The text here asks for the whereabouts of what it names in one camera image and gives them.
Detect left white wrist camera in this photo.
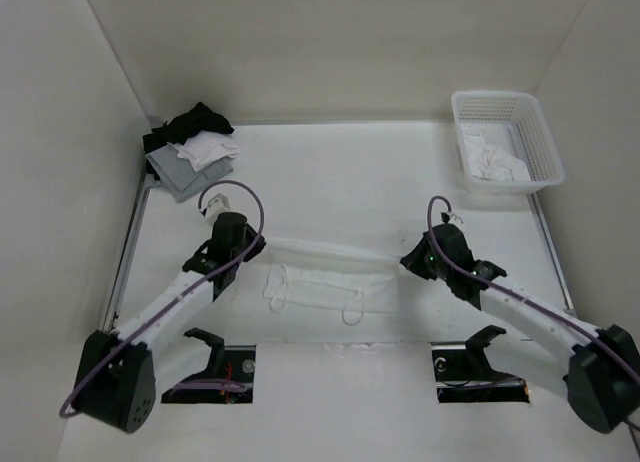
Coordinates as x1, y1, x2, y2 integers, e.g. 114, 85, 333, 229
201, 193, 231, 226

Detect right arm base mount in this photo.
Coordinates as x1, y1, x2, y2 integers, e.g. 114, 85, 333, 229
431, 325, 530, 404

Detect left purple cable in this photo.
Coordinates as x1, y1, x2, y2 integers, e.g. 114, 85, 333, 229
59, 180, 266, 417

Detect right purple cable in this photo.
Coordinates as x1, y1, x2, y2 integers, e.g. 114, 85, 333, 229
425, 196, 640, 368

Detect black folded tank top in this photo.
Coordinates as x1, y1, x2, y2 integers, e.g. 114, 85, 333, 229
143, 102, 235, 154

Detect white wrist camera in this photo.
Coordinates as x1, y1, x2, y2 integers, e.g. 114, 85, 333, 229
201, 193, 231, 226
440, 211, 464, 226

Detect white tank tops in basket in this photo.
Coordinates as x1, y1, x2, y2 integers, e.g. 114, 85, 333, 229
461, 124, 530, 182

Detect purple cable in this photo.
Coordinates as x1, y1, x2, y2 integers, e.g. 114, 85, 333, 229
59, 180, 266, 417
425, 196, 640, 368

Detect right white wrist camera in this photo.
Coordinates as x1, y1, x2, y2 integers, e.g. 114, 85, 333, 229
440, 211, 464, 226

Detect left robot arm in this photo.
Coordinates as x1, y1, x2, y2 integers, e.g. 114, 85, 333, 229
60, 212, 266, 433

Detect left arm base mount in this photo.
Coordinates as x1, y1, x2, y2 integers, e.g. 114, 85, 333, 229
161, 328, 256, 405

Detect grey folded tank top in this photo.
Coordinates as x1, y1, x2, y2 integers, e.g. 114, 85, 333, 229
146, 145, 233, 203

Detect white plastic basket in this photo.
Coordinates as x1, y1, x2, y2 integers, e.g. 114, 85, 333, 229
451, 90, 565, 195

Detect white tank top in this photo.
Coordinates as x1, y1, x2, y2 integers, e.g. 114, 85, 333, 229
263, 238, 399, 326

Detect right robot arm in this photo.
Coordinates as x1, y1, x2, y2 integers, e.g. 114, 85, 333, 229
400, 223, 639, 434

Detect metal table frame rail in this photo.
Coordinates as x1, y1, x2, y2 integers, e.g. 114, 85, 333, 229
95, 158, 155, 330

